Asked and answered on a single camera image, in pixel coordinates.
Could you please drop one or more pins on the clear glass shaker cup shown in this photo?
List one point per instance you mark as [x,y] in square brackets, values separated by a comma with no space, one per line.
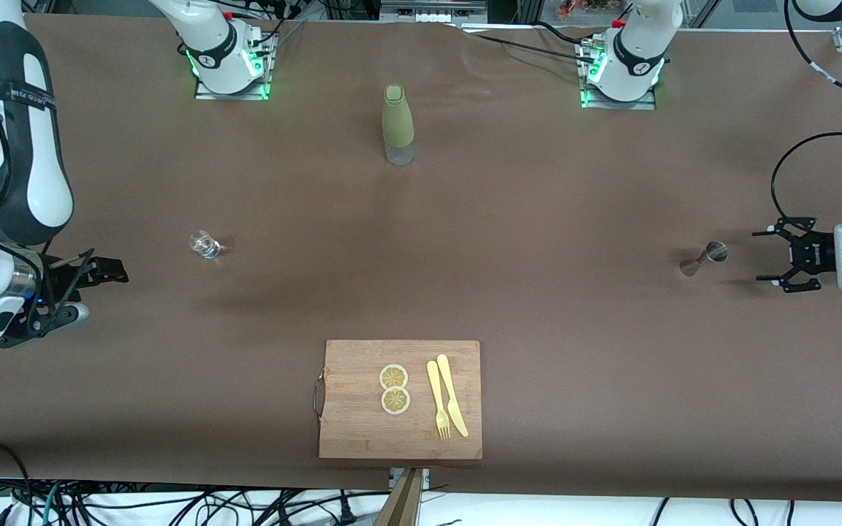
[205,245]

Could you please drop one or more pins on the yellow plastic fork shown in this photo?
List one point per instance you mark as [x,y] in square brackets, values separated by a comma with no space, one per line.
[434,387]

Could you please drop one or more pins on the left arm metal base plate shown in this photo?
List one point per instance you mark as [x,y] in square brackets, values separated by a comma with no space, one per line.
[618,106]

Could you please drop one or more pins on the lemon slice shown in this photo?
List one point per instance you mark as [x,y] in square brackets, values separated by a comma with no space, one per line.
[395,400]
[393,377]

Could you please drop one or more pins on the green sleeved glass bottle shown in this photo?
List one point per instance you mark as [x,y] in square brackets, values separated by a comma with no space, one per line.
[397,120]

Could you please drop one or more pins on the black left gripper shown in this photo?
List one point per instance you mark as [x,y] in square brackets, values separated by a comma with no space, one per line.
[810,255]

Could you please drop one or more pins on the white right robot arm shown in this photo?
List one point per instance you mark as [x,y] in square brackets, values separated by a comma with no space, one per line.
[52,204]

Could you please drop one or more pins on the metal bracket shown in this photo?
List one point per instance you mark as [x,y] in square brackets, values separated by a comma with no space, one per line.
[395,476]

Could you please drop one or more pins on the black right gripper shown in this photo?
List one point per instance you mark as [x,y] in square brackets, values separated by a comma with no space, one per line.
[76,276]

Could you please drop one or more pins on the brown table cover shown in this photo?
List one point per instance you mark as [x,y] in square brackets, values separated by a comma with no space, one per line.
[611,365]

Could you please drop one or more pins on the grey metal box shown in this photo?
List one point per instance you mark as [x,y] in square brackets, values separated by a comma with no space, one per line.
[432,11]

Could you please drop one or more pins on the wooden post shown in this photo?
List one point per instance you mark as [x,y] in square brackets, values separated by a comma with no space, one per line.
[403,508]

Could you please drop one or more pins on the steel jigger measuring cup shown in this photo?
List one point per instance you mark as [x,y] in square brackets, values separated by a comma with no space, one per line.
[713,253]

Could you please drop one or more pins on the yellow plastic knife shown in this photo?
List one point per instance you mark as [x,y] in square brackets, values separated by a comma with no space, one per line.
[450,394]

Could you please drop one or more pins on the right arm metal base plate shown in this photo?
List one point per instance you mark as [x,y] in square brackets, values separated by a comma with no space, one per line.
[231,96]

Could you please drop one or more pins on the wooden cutting board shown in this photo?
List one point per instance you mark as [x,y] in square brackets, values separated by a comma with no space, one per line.
[351,424]

